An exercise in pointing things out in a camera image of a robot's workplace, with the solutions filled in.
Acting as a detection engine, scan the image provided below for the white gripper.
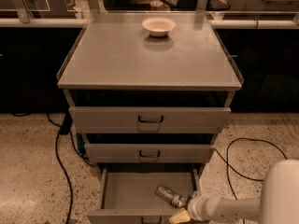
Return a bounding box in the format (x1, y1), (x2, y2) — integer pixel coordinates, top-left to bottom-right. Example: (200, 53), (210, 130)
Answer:
(169, 190), (215, 224)

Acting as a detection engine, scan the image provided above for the clear plastic water bottle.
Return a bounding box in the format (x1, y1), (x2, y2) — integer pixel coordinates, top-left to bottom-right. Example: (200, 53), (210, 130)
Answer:
(155, 184), (186, 208)

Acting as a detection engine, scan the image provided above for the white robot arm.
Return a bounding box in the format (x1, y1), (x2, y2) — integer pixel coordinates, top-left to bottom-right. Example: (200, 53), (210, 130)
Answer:
(169, 160), (299, 224)

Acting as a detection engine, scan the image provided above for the grey bottom drawer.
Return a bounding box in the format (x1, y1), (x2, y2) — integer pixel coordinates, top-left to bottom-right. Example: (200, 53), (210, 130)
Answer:
(88, 163), (202, 224)

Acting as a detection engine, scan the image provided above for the grey drawer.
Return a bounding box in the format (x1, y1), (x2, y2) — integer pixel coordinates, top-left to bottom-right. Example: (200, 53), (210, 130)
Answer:
(69, 106), (231, 133)
(88, 163), (202, 224)
(85, 144), (213, 163)

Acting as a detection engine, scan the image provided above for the grey middle drawer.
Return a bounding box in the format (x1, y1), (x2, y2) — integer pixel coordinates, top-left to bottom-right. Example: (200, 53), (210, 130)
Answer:
(85, 144), (213, 163)

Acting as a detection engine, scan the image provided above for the grey drawer cabinet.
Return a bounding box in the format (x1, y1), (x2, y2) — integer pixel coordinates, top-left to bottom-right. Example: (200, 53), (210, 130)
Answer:
(55, 10), (245, 224)

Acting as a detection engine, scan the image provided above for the grey top drawer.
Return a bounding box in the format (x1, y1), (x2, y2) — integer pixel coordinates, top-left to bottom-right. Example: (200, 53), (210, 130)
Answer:
(69, 106), (231, 133)

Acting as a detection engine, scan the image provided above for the white paper bowl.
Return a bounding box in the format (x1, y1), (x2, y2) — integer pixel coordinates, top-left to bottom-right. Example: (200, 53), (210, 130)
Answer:
(142, 17), (176, 37)

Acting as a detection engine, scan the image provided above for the drink cup with straw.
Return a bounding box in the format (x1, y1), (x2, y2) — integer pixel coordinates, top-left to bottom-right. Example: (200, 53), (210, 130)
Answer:
(149, 0), (164, 11)

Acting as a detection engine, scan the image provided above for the black cable right floor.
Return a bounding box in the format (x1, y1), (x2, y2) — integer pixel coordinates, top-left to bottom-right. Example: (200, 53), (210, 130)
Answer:
(214, 136), (289, 224)

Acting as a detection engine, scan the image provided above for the black cable floor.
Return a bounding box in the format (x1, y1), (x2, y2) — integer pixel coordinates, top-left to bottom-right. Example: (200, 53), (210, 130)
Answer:
(214, 136), (289, 224)
(46, 113), (95, 224)

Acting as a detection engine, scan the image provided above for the black cable left floor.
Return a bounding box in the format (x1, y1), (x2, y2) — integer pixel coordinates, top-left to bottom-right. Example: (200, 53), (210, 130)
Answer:
(46, 113), (95, 224)

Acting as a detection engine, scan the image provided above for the white horizontal rail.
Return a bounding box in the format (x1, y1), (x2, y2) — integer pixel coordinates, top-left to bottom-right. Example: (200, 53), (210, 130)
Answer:
(0, 18), (299, 30)

